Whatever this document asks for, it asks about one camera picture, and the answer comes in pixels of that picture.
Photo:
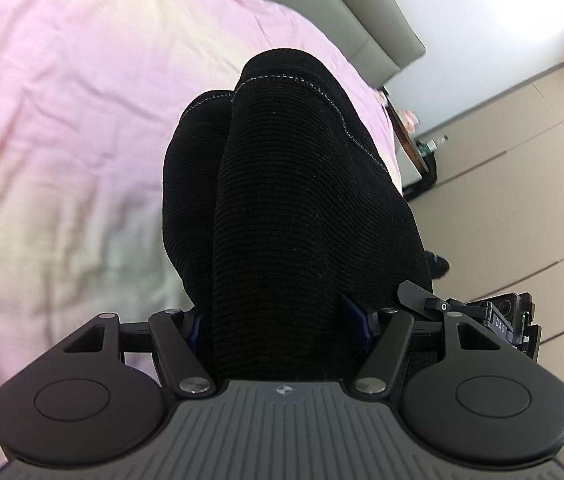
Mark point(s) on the grey upholstered headboard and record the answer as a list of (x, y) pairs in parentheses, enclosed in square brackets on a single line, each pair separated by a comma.
[(374, 35)]

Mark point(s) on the black pants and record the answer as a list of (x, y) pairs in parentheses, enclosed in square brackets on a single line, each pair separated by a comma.
[(277, 206)]

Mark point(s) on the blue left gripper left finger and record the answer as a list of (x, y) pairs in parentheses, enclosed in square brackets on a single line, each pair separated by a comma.
[(192, 324)]

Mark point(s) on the green glass bottle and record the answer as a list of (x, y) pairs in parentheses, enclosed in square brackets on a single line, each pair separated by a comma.
[(431, 145)]

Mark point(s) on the wooden bedside table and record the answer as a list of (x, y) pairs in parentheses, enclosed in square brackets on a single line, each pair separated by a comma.
[(416, 174)]

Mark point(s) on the pink bed sheet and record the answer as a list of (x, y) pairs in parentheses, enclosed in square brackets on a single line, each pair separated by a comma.
[(90, 93)]

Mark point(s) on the beige wardrobe doors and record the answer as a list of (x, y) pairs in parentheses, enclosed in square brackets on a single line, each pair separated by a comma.
[(497, 210)]

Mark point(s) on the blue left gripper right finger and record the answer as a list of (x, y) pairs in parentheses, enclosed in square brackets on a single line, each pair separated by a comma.
[(365, 320)]

